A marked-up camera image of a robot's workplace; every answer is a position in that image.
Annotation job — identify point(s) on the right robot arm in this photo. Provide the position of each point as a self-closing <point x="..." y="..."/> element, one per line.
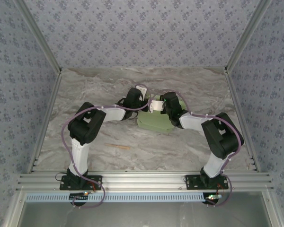
<point x="224" y="139"/>

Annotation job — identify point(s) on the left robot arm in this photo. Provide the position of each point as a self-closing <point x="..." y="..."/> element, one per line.
<point x="85" y="127"/>

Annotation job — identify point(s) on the thin wooden stick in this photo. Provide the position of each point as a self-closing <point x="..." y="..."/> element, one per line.
<point x="117" y="146"/>

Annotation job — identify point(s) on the small circuit board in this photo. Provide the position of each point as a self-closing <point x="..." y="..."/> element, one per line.
<point x="79" y="195"/>
<point x="213" y="197"/>

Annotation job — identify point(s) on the grey metal shelf panel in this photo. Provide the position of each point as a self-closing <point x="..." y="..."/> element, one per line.
<point x="142" y="215"/>

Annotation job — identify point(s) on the aluminium frame side rail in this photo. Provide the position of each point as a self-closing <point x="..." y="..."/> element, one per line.
<point x="241" y="118"/>
<point x="46" y="118"/>

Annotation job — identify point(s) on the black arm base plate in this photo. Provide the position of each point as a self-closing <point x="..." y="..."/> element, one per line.
<point x="97" y="183"/>
<point x="191" y="183"/>

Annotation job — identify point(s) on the aluminium frame cross rail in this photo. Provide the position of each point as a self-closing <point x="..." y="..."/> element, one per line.
<point x="142" y="180"/>

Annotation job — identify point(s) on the aluminium frame post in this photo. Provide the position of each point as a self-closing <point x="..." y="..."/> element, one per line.
<point x="248" y="33"/>
<point x="38" y="33"/>

